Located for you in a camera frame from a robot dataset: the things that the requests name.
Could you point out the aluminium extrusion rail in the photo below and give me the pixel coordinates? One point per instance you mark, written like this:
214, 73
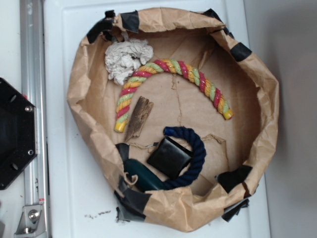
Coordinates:
36, 182

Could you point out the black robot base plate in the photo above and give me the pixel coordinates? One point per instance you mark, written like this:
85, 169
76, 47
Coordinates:
17, 134

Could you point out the black square box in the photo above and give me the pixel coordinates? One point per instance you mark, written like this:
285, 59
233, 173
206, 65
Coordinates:
170, 158

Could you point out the dark green bottle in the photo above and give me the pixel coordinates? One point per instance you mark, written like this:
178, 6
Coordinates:
146, 179

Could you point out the crumpled white paper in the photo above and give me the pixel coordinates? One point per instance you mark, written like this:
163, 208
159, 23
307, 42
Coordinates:
123, 58

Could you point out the brown paper bag bin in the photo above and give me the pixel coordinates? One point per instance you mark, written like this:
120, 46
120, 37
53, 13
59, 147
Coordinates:
201, 78

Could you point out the metal corner bracket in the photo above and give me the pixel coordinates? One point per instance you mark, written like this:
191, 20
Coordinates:
31, 223

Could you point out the brown wood piece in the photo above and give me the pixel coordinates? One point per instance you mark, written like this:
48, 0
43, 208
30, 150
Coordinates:
139, 116

